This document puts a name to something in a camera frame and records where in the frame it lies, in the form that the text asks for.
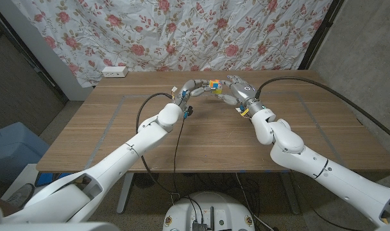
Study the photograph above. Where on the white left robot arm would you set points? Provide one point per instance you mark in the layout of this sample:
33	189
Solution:
134	147

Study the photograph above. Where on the grey sneaker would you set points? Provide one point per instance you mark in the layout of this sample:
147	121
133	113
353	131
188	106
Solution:
22	195

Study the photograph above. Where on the black round floor base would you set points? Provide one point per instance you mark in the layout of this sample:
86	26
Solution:
145	179

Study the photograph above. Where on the black backdrop stand pole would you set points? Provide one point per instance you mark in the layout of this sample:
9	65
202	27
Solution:
320	32

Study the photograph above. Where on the person's leg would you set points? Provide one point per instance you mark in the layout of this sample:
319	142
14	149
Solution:
2	207

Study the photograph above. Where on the black door frame strip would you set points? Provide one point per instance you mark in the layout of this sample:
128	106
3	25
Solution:
28	56

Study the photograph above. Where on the floral backdrop cloth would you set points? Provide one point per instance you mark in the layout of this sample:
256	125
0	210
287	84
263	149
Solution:
182	32

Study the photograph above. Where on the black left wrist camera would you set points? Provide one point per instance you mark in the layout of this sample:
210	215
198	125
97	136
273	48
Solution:
189	110

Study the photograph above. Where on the white robot torso base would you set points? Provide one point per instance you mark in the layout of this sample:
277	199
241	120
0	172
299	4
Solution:
182	211

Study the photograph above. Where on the blue plastic pad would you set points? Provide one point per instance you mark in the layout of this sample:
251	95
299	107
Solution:
65	178

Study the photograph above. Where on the multicolour Rubik's cube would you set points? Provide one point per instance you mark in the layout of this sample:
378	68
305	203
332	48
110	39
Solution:
215	86

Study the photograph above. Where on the grey table leg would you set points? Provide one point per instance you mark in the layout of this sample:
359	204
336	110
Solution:
291	195

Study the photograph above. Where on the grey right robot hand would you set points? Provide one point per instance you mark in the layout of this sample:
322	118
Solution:
243	93

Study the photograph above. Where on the white table leg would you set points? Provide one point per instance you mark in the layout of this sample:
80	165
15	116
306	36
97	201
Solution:
124	195

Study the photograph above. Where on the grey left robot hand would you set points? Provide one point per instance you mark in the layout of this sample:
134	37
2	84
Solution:
190	88

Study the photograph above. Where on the white floor platform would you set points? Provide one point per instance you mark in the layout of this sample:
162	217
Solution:
25	174

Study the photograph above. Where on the blue-grey box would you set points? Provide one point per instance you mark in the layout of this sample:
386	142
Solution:
12	147

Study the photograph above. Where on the white power strip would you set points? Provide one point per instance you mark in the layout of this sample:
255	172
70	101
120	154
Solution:
115	71

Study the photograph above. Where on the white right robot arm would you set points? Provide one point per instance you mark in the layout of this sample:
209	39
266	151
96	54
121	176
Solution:
310	163

